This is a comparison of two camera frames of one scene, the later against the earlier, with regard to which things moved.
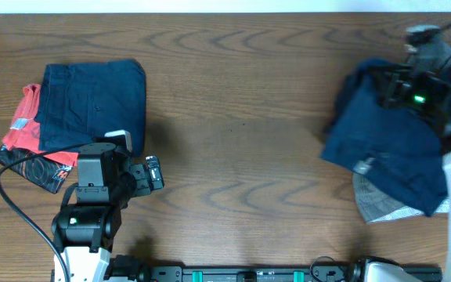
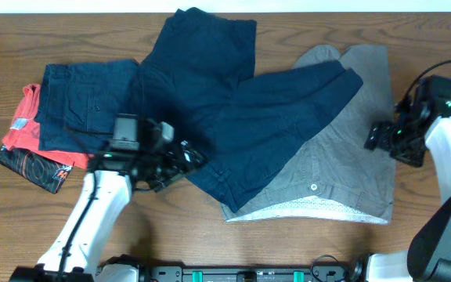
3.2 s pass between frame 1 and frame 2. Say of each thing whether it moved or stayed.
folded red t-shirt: stayed
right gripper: moved
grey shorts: moved
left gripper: moved
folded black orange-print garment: stayed
